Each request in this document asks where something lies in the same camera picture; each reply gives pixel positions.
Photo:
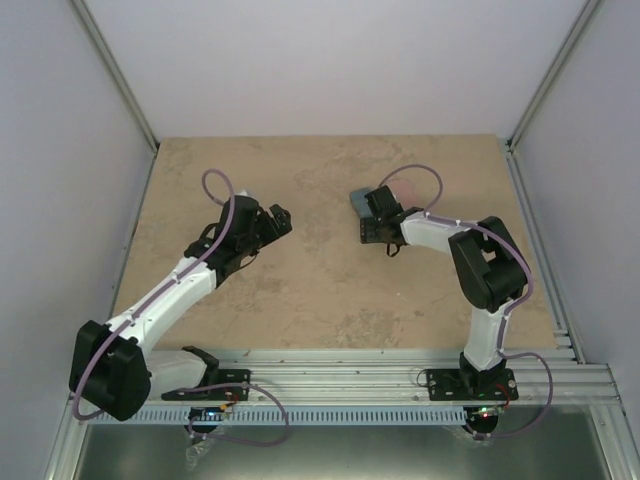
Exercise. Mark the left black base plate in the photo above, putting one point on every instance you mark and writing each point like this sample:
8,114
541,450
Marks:
230,385

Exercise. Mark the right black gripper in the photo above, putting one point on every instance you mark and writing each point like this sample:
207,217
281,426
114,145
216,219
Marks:
367,233

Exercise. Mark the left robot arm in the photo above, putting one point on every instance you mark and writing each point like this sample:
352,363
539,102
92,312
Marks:
115,366

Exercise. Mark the corner aluminium post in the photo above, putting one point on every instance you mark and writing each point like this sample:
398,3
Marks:
85,16
568,46

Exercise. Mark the left corner aluminium post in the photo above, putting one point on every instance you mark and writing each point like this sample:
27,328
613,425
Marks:
85,16

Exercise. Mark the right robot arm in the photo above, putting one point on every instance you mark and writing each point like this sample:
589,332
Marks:
492,274

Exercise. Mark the blue-grey glasses case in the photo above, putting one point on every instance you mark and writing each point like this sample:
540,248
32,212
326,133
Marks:
359,203

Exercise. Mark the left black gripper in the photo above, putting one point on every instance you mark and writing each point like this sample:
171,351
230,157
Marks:
283,224

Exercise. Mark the pink glasses case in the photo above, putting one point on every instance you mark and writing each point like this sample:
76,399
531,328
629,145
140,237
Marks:
405,193

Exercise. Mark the aluminium rail frame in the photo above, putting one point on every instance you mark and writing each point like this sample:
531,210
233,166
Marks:
323,320

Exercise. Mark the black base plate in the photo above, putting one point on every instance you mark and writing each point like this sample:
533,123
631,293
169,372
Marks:
453,385
230,385

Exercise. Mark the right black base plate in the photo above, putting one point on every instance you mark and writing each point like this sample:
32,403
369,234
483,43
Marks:
453,385

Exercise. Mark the right corner aluminium post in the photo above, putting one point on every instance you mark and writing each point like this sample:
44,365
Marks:
568,46

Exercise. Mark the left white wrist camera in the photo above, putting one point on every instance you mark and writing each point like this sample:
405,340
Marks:
245,192

